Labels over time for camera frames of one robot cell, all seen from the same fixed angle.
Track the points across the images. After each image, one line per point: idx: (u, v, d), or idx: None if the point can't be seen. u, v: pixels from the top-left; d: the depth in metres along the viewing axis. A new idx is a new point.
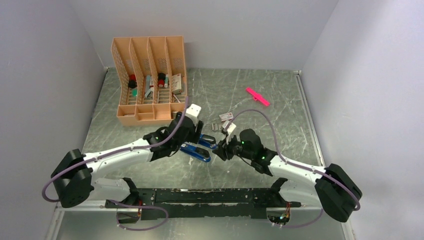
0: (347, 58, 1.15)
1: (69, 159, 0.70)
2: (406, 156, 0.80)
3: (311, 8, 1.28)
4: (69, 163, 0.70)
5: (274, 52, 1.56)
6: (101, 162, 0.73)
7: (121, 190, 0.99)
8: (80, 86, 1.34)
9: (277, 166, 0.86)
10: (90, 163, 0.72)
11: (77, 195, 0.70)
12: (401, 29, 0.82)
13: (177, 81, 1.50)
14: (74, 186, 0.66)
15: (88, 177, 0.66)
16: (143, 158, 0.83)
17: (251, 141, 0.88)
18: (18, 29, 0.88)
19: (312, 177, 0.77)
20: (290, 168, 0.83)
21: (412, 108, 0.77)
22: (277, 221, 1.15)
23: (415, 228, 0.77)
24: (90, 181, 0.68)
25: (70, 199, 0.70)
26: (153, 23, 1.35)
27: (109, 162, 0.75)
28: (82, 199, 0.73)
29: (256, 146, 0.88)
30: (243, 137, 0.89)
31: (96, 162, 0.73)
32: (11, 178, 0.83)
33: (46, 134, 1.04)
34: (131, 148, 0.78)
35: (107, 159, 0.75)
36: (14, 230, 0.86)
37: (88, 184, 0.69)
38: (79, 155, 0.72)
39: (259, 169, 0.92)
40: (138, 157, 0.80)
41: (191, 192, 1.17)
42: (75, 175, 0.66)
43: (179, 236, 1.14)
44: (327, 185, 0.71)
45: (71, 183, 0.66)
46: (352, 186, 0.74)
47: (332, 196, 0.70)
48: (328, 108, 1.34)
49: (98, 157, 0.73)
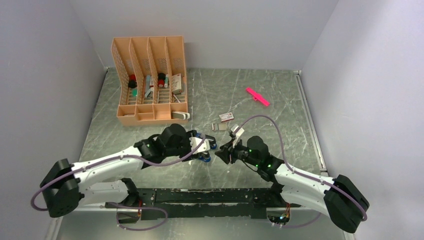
0: (347, 58, 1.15)
1: (57, 170, 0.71)
2: (406, 156, 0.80)
3: (311, 8, 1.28)
4: (57, 173, 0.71)
5: (275, 52, 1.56)
6: (89, 172, 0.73)
7: (118, 192, 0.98)
8: (80, 86, 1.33)
9: (284, 175, 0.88)
10: (78, 173, 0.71)
11: (66, 205, 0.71)
12: (401, 30, 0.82)
13: (177, 81, 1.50)
14: (61, 198, 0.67)
15: (75, 187, 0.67)
16: (133, 166, 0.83)
17: (259, 149, 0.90)
18: (18, 29, 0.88)
19: (320, 188, 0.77)
20: (296, 177, 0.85)
21: (412, 108, 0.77)
22: (277, 221, 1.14)
23: (415, 228, 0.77)
24: (77, 191, 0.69)
25: (59, 210, 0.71)
26: (153, 23, 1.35)
27: (98, 171, 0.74)
28: (71, 208, 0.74)
29: (263, 155, 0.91)
30: (251, 145, 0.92)
31: (84, 172, 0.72)
32: (11, 178, 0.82)
33: (46, 134, 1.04)
34: (120, 157, 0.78)
35: (95, 168, 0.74)
36: (14, 230, 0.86)
37: (75, 195, 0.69)
38: (67, 166, 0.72)
39: (264, 176, 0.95)
40: (128, 166, 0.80)
41: (191, 192, 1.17)
42: (63, 186, 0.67)
43: (179, 236, 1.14)
44: (336, 197, 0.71)
45: (57, 196, 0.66)
46: (360, 197, 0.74)
47: (341, 208, 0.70)
48: (328, 108, 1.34)
49: (86, 167, 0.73)
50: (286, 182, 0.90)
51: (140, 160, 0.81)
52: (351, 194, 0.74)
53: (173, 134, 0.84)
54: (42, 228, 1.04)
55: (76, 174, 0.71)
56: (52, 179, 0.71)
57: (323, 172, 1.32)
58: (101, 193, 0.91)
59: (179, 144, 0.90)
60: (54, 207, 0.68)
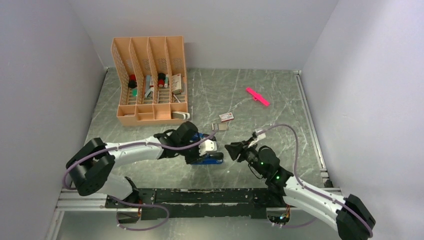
0: (348, 58, 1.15)
1: (91, 146, 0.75)
2: (406, 155, 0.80)
3: (311, 8, 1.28)
4: (91, 150, 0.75)
5: (275, 52, 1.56)
6: (121, 151, 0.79)
7: (125, 187, 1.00)
8: (80, 86, 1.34)
9: (294, 190, 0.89)
10: (111, 151, 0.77)
11: (95, 182, 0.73)
12: (401, 29, 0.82)
13: (177, 81, 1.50)
14: (96, 173, 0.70)
15: (110, 163, 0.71)
16: (153, 154, 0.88)
17: (272, 163, 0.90)
18: (18, 28, 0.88)
19: (331, 207, 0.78)
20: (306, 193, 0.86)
21: (411, 107, 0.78)
22: (277, 221, 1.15)
23: (414, 228, 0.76)
24: (111, 167, 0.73)
25: (87, 187, 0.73)
26: (153, 23, 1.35)
27: (128, 151, 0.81)
28: (98, 187, 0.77)
29: (275, 169, 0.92)
30: (264, 158, 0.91)
31: (117, 151, 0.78)
32: (11, 177, 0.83)
33: (46, 133, 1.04)
34: (145, 143, 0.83)
35: (126, 148, 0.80)
36: (15, 230, 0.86)
37: (108, 171, 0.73)
38: (101, 143, 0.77)
39: (273, 188, 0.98)
40: (151, 152, 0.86)
41: (191, 192, 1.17)
42: (99, 161, 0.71)
43: (179, 236, 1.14)
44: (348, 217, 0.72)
45: (93, 169, 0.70)
46: (368, 216, 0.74)
47: (352, 229, 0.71)
48: (328, 108, 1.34)
49: (119, 146, 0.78)
50: (295, 195, 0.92)
51: (160, 148, 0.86)
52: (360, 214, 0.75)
53: (190, 130, 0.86)
54: (43, 229, 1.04)
55: (110, 152, 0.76)
56: (85, 154, 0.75)
57: (323, 172, 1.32)
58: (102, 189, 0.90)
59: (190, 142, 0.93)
60: (86, 183, 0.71)
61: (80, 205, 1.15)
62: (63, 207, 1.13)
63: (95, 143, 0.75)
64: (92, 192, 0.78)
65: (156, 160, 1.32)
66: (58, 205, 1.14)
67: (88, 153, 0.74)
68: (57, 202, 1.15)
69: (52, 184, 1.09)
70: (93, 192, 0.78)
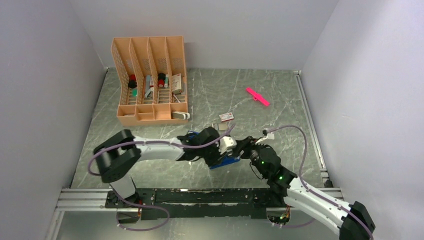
0: (348, 58, 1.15)
1: (120, 136, 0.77)
2: (406, 155, 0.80)
3: (311, 8, 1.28)
4: (119, 140, 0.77)
5: (275, 52, 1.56)
6: (147, 146, 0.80)
7: (125, 188, 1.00)
8: (80, 86, 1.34)
9: (298, 192, 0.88)
10: (139, 144, 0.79)
11: (119, 172, 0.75)
12: (401, 29, 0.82)
13: (177, 81, 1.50)
14: (124, 162, 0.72)
15: (136, 156, 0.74)
16: (174, 155, 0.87)
17: (272, 162, 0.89)
18: (18, 28, 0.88)
19: (337, 213, 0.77)
20: (310, 195, 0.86)
21: (410, 107, 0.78)
22: (277, 221, 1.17)
23: (414, 228, 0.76)
24: (136, 159, 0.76)
25: (110, 176, 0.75)
26: (153, 23, 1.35)
27: (153, 148, 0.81)
28: (119, 177, 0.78)
29: (276, 168, 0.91)
30: (264, 157, 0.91)
31: (143, 145, 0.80)
32: (11, 177, 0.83)
33: (46, 133, 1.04)
34: (169, 143, 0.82)
35: (152, 145, 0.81)
36: (15, 230, 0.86)
37: (133, 163, 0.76)
38: (130, 135, 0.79)
39: (275, 187, 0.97)
40: (172, 152, 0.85)
41: (191, 192, 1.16)
42: (127, 152, 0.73)
43: (179, 236, 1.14)
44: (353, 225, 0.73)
45: (121, 159, 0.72)
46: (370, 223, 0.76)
47: (357, 237, 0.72)
48: (328, 108, 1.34)
49: (146, 141, 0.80)
50: (297, 197, 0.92)
51: (181, 150, 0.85)
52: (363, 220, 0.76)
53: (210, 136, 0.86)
54: (43, 229, 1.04)
55: (137, 145, 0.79)
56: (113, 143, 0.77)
57: (323, 172, 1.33)
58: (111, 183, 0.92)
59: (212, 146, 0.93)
60: (110, 171, 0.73)
61: (80, 205, 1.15)
62: (63, 207, 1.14)
63: (125, 135, 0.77)
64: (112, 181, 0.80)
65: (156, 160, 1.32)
66: (58, 206, 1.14)
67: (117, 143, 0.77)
68: (57, 202, 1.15)
69: (52, 184, 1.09)
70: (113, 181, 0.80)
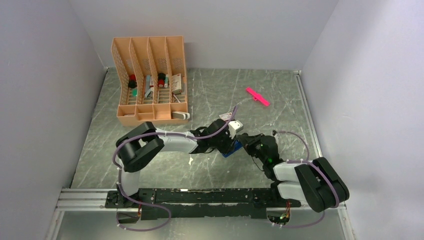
0: (347, 58, 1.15)
1: (143, 128, 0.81)
2: (406, 155, 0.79)
3: (311, 8, 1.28)
4: (143, 131, 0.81)
5: (275, 52, 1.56)
6: (167, 137, 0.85)
7: (127, 187, 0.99)
8: (80, 86, 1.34)
9: (280, 166, 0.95)
10: (160, 135, 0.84)
11: (142, 161, 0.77)
12: (400, 30, 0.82)
13: (177, 81, 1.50)
14: (147, 151, 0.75)
15: (160, 146, 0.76)
16: (188, 148, 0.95)
17: (269, 145, 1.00)
18: (18, 29, 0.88)
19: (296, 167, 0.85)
20: (286, 166, 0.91)
21: (410, 106, 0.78)
22: (277, 221, 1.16)
23: (415, 229, 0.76)
24: (159, 149, 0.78)
25: (134, 166, 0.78)
26: (153, 23, 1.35)
27: (172, 140, 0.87)
28: (142, 167, 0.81)
29: (270, 152, 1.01)
30: (264, 141, 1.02)
31: (164, 137, 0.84)
32: (10, 177, 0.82)
33: (45, 133, 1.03)
34: (186, 136, 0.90)
35: (171, 136, 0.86)
36: (15, 230, 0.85)
37: (156, 153, 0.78)
38: (152, 127, 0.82)
39: (268, 174, 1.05)
40: (188, 145, 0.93)
41: (191, 192, 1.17)
42: (151, 142, 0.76)
43: (179, 236, 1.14)
44: (308, 171, 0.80)
45: (145, 147, 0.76)
46: (335, 179, 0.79)
47: (311, 180, 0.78)
48: (328, 108, 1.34)
49: (167, 133, 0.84)
50: (283, 175, 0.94)
51: (196, 143, 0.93)
52: (328, 177, 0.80)
53: (218, 127, 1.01)
54: (43, 229, 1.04)
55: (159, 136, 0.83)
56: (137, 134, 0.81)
57: None
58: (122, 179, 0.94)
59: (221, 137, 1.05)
60: (135, 160, 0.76)
61: (80, 205, 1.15)
62: (63, 207, 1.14)
63: (147, 126, 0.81)
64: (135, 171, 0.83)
65: (156, 160, 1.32)
66: (58, 205, 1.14)
67: (141, 134, 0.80)
68: (57, 202, 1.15)
69: (51, 184, 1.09)
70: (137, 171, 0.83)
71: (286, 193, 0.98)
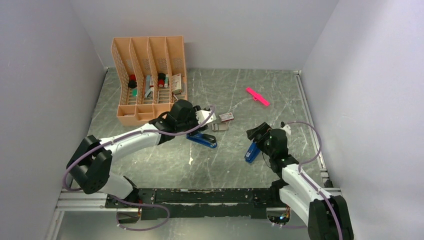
0: (348, 58, 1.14)
1: (85, 145, 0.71)
2: (406, 156, 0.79)
3: (311, 8, 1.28)
4: (86, 148, 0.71)
5: (275, 52, 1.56)
6: (117, 144, 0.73)
7: (126, 185, 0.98)
8: (80, 86, 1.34)
9: (290, 173, 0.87)
10: (107, 146, 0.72)
11: (98, 178, 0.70)
12: (401, 30, 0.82)
13: (177, 81, 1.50)
14: (96, 169, 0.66)
15: (108, 158, 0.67)
16: (152, 141, 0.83)
17: (278, 138, 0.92)
18: (18, 29, 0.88)
19: (312, 195, 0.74)
20: (299, 179, 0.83)
21: (411, 107, 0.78)
22: (277, 221, 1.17)
23: (415, 230, 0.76)
24: (110, 162, 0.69)
25: (92, 185, 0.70)
26: (153, 23, 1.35)
27: (124, 144, 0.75)
28: (102, 183, 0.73)
29: (278, 145, 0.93)
30: (273, 132, 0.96)
31: (112, 145, 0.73)
32: (11, 178, 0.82)
33: (46, 133, 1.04)
34: (141, 132, 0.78)
35: (122, 141, 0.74)
36: (15, 231, 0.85)
37: (108, 166, 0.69)
38: (95, 140, 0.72)
39: (273, 168, 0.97)
40: (149, 140, 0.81)
41: (191, 192, 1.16)
42: (96, 158, 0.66)
43: (179, 236, 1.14)
44: (322, 210, 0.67)
45: (92, 166, 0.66)
46: (345, 225, 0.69)
47: (321, 220, 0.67)
48: (328, 108, 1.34)
49: (114, 140, 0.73)
50: (291, 183, 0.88)
51: (158, 134, 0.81)
52: (338, 218, 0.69)
53: (182, 108, 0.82)
54: (43, 230, 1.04)
55: (105, 148, 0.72)
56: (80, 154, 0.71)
57: (323, 172, 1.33)
58: (114, 180, 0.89)
59: (188, 118, 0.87)
60: (88, 182, 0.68)
61: (80, 205, 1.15)
62: (63, 207, 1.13)
63: (88, 141, 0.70)
64: (98, 189, 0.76)
65: (156, 160, 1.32)
66: (58, 205, 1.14)
67: (84, 152, 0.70)
68: (57, 202, 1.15)
69: (51, 184, 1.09)
70: (99, 189, 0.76)
71: (285, 197, 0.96)
